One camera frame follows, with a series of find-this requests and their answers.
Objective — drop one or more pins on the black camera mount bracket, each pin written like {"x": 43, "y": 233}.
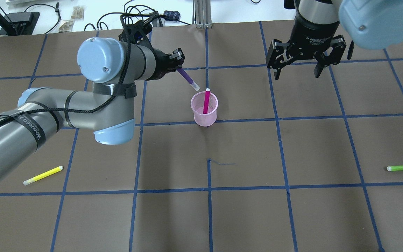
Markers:
{"x": 136, "y": 33}

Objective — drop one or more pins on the yellow pen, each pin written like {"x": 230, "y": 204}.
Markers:
{"x": 43, "y": 175}

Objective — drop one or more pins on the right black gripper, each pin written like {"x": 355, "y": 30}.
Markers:
{"x": 314, "y": 34}

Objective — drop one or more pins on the aluminium frame post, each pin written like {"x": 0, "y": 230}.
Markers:
{"x": 201, "y": 14}

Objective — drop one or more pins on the pink mesh cup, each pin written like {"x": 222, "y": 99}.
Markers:
{"x": 196, "y": 104}

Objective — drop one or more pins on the purple pen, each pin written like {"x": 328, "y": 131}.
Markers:
{"x": 190, "y": 81}

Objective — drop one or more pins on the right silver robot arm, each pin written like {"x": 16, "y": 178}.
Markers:
{"x": 369, "y": 24}

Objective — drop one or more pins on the pink pen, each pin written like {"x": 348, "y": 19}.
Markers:
{"x": 207, "y": 97}

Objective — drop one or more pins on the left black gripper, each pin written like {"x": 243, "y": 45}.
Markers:
{"x": 160, "y": 62}

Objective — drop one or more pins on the black power adapter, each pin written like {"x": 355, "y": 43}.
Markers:
{"x": 171, "y": 15}

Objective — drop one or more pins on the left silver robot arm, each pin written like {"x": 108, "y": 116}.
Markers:
{"x": 107, "y": 110}

